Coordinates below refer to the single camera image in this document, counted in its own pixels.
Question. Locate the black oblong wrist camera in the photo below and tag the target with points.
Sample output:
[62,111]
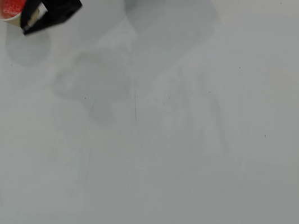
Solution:
[62,4]

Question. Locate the red foam cube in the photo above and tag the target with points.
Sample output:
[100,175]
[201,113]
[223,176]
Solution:
[13,4]

